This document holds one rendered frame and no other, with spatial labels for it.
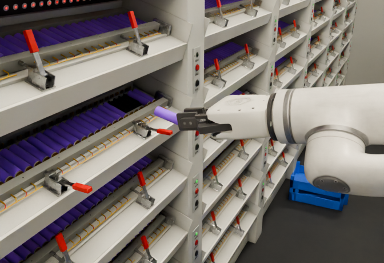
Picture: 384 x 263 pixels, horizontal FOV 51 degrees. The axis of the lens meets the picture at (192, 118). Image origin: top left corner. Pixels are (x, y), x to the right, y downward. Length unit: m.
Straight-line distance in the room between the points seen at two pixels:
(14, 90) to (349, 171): 0.49
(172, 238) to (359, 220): 1.40
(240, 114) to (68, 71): 0.32
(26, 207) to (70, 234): 0.20
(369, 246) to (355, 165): 1.73
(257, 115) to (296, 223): 1.72
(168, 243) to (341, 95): 0.77
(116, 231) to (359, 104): 0.61
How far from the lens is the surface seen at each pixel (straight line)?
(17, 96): 0.65
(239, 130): 0.61
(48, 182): 0.75
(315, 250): 2.13
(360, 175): 0.53
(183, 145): 1.11
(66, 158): 0.79
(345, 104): 0.57
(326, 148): 0.54
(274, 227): 2.23
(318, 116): 0.57
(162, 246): 1.19
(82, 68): 0.76
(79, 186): 0.71
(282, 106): 0.59
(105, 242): 0.92
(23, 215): 0.71
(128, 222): 0.97
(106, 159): 0.84
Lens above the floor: 1.32
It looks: 22 degrees down
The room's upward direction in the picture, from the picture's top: straight up
